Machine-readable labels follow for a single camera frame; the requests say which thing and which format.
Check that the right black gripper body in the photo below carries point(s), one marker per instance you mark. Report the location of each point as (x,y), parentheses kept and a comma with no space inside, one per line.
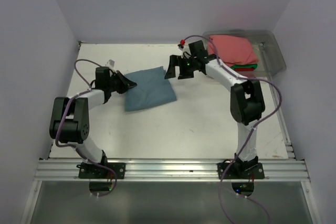
(186,61)

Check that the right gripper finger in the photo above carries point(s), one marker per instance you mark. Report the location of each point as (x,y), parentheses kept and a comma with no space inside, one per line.
(173,63)
(186,72)

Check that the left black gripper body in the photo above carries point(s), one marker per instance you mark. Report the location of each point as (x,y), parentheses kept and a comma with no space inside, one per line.
(113,83)

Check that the blue t-shirt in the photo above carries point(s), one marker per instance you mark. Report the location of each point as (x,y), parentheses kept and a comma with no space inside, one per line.
(152,90)

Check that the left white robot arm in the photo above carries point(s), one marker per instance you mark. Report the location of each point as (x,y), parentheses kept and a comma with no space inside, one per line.
(70,127)

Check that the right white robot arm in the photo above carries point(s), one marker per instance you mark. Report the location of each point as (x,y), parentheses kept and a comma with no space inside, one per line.
(246,101)

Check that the folded pink t-shirt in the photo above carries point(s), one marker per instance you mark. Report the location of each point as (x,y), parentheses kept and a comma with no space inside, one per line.
(234,50)

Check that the folded red t-shirt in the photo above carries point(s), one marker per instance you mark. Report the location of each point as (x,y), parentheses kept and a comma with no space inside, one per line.
(243,69)

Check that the folded green t-shirt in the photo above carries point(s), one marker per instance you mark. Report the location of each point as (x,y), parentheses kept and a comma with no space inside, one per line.
(255,65)

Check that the clear plastic bin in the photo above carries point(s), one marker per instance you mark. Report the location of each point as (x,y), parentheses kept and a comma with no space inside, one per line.
(265,47)

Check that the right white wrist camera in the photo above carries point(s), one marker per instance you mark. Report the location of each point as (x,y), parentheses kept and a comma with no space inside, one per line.
(183,48)

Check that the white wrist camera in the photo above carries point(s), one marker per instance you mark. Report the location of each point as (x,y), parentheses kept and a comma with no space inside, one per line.
(183,48)
(110,63)

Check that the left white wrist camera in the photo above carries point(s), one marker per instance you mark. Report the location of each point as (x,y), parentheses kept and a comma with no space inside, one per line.
(110,63)

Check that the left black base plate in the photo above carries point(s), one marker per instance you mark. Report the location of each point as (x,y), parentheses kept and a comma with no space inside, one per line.
(107,171)

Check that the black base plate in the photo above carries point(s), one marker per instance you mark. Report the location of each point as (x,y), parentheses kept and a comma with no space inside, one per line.
(236,171)
(107,171)

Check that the aluminium mounting rail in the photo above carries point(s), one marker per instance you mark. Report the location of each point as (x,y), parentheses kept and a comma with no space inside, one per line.
(176,170)

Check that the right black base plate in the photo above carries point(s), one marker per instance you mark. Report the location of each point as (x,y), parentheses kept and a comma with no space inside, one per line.
(236,171)

